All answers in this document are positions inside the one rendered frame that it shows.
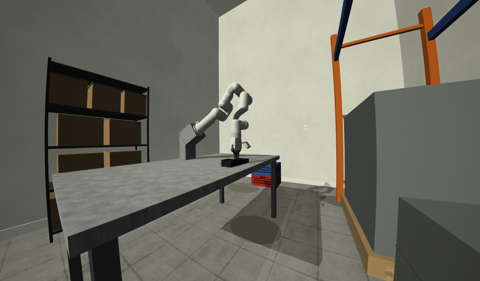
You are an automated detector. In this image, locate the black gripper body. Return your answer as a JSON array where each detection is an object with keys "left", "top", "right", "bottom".
[{"left": 230, "top": 137, "right": 242, "bottom": 151}]

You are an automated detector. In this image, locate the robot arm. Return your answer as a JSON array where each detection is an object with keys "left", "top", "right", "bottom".
[{"left": 193, "top": 82, "right": 253, "bottom": 137}]

